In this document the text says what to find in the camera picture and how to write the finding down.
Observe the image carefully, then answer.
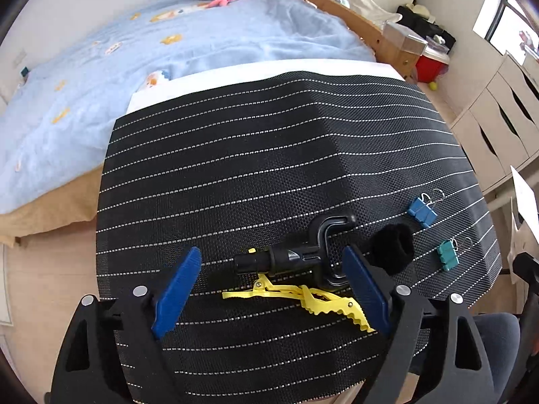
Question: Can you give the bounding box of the grey square box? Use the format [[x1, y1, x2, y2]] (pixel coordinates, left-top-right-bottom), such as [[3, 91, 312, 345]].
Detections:
[[382, 22, 428, 56]]

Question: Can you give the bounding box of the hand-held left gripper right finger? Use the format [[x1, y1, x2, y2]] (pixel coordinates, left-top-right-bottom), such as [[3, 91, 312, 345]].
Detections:
[[341, 245, 495, 404]]

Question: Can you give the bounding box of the tan bed skirt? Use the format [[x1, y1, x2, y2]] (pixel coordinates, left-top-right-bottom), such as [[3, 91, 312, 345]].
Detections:
[[0, 168, 110, 248]]

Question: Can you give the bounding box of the black fuzzy wristband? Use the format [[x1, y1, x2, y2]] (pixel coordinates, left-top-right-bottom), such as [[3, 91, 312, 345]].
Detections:
[[368, 222, 415, 275]]

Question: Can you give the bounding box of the red cooler box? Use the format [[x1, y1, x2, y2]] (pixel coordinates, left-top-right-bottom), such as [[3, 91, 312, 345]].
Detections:
[[415, 36, 450, 83]]

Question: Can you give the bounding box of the black striped table mat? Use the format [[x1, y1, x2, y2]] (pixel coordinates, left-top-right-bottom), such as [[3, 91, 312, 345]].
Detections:
[[96, 71, 503, 404]]

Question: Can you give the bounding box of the white table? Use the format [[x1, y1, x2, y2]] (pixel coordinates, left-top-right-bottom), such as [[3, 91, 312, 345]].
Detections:
[[126, 59, 407, 115]]

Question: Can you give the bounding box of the yellow plastic clip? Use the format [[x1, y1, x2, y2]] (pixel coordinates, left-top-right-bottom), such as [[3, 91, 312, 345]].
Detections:
[[222, 273, 376, 333]]

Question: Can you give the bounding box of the white drawer cabinet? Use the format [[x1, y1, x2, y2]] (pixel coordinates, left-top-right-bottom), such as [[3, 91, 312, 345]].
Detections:
[[450, 50, 539, 196]]

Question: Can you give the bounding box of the wooden bed frame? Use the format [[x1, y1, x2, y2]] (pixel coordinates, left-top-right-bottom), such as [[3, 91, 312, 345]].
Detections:
[[269, 0, 428, 81]]

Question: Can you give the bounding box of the person's right leg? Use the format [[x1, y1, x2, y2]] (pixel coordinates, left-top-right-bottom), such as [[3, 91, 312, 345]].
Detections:
[[476, 313, 522, 404]]

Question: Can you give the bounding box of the teal binder clip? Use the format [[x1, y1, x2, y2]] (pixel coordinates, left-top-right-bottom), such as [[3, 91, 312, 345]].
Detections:
[[437, 237, 474, 271]]

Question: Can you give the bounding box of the window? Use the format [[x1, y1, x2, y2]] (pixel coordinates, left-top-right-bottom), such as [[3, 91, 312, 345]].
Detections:
[[472, 0, 539, 53]]

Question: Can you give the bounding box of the blue binder clip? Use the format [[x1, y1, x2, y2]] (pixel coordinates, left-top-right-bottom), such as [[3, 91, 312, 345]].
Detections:
[[408, 191, 447, 228]]

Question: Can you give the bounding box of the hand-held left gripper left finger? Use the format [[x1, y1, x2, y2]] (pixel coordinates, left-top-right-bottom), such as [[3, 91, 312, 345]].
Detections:
[[51, 246, 203, 404]]

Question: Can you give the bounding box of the black bag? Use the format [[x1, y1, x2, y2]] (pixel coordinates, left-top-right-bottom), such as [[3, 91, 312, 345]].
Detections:
[[396, 4, 456, 49]]

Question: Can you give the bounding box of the bed with blue blanket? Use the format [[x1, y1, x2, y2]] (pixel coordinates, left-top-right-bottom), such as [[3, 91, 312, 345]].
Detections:
[[0, 0, 375, 215]]

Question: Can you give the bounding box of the black plastic hook handle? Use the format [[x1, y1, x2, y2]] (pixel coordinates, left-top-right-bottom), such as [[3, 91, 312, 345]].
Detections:
[[233, 214, 358, 291]]

